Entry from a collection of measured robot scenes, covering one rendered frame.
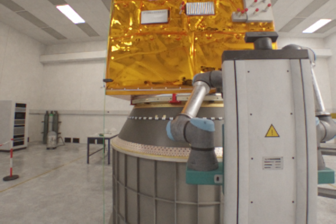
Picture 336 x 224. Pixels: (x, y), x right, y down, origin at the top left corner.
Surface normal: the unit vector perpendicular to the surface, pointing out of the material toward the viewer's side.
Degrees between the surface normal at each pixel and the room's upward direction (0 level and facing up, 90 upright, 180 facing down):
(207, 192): 90
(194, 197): 90
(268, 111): 90
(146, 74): 89
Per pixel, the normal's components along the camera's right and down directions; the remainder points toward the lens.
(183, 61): -0.04, -0.12
